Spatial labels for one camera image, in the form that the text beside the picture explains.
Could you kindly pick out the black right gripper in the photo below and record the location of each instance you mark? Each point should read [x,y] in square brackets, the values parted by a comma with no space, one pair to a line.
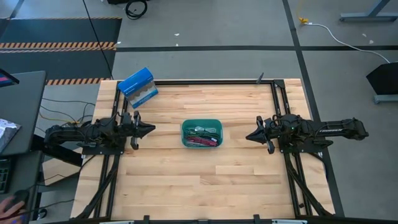
[270,132]

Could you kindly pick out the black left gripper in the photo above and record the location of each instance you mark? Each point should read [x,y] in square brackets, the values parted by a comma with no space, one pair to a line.
[130,129]

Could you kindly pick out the teal plastic bin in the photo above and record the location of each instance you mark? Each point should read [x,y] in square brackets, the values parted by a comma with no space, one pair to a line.
[186,144]

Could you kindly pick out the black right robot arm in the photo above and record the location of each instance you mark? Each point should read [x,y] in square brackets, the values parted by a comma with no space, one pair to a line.
[329,130]

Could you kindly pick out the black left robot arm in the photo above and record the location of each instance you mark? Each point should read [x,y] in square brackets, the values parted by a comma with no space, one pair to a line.
[74,132]

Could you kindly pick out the blue game controller box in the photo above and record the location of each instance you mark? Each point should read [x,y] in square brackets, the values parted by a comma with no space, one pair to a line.
[136,84]

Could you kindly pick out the black side desk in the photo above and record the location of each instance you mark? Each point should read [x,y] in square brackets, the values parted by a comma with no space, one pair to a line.
[21,102]

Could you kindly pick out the black hazard-striped floor mat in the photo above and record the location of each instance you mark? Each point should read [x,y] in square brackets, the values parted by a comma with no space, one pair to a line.
[56,31]

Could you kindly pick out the grey printed paper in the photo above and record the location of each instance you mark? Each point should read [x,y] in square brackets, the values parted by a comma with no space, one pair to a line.
[7,130]

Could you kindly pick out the black computer mouse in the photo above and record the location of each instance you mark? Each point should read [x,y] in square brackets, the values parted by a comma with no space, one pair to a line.
[22,196]

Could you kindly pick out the black floor stand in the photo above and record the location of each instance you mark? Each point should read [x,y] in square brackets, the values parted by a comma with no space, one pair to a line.
[385,77]

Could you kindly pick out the dark monitor screen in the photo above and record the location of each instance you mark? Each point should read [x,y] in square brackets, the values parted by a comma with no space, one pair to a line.
[7,78]

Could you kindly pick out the black keyboard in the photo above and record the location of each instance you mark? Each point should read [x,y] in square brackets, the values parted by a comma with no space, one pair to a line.
[4,175]

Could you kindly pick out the person's hand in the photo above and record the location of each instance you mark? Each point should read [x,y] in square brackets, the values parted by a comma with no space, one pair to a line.
[9,210]

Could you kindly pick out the grey metal table leg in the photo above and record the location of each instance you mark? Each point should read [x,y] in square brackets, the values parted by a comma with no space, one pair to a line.
[370,15]

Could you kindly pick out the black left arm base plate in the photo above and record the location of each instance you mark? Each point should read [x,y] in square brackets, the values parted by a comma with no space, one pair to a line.
[118,151]

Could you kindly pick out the black aluminium table frame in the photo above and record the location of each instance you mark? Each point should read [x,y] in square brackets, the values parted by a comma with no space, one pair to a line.
[281,102]

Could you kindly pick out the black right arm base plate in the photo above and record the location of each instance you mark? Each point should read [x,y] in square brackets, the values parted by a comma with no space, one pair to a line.
[306,148]

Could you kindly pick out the small black frame bracket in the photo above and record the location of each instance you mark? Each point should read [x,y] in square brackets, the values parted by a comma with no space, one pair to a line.
[260,78]

